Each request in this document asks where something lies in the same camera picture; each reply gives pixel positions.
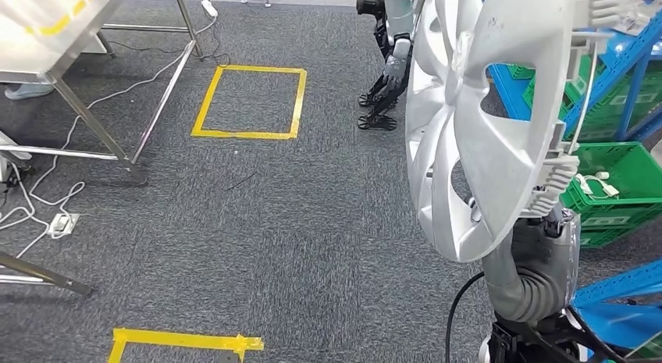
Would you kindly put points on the standing humanoid robot hand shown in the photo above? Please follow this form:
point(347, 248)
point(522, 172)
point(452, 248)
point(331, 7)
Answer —
point(395, 73)

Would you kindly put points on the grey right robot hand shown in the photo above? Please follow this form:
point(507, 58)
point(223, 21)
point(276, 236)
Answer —
point(553, 252)

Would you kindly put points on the silver wheel cover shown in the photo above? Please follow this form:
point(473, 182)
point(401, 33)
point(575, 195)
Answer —
point(517, 29)

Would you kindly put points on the standing humanoid robot arm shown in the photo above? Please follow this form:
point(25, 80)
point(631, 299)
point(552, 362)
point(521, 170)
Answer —
point(399, 14)

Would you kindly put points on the blue steel shelf rack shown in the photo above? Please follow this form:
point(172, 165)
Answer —
point(620, 324)
point(512, 91)

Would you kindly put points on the steel workbench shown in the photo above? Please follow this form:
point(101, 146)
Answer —
point(20, 55)

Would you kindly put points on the green folded plastic crate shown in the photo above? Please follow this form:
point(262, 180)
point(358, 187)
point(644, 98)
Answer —
point(605, 112)
point(600, 239)
point(530, 97)

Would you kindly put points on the standing humanoid robot body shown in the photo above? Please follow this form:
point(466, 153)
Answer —
point(370, 1)

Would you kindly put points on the green open plastic crate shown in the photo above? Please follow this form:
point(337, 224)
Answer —
point(631, 164)

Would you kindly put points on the yellow floor tape square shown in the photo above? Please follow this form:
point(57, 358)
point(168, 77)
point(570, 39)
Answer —
point(248, 134)

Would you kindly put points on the thin black floor strip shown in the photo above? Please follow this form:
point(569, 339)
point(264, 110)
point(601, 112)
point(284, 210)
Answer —
point(240, 181)

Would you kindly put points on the white power strip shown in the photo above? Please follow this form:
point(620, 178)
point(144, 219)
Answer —
point(209, 8)

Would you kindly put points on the yellow floor tape mark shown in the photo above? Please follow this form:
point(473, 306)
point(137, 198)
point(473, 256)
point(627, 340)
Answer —
point(181, 340)

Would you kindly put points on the yellow tape on steel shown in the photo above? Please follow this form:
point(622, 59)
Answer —
point(57, 25)

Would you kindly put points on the grey floor socket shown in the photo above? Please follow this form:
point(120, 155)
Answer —
point(63, 225)

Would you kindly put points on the person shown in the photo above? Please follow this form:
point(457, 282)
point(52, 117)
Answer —
point(26, 91)

